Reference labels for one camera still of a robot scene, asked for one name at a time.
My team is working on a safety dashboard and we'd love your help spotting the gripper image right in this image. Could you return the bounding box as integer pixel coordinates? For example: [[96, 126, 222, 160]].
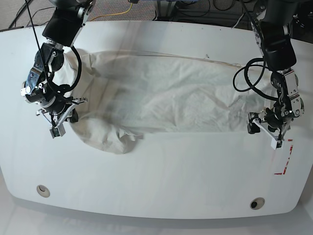
[[247, 70, 304, 149]]

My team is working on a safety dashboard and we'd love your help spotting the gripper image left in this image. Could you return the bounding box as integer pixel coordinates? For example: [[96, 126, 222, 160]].
[[21, 43, 88, 138]]

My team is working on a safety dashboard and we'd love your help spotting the white t-shirt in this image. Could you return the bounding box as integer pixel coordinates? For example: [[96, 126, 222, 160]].
[[69, 50, 272, 154]]

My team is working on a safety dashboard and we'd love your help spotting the red tape rectangle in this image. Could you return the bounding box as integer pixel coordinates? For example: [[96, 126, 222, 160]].
[[274, 139, 294, 175]]

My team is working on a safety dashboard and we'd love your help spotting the right table grommet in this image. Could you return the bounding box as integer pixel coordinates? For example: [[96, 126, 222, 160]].
[[250, 197, 265, 210]]

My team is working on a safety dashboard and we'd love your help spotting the table grommet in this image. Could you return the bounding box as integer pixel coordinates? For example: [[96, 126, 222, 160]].
[[250, 197, 265, 210], [36, 185, 50, 198]]

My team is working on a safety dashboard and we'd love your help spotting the left table grommet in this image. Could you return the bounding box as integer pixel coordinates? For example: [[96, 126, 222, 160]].
[[36, 185, 50, 198]]

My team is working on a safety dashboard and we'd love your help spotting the yellow cable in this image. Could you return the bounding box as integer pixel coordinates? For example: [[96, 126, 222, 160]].
[[89, 4, 134, 22]]

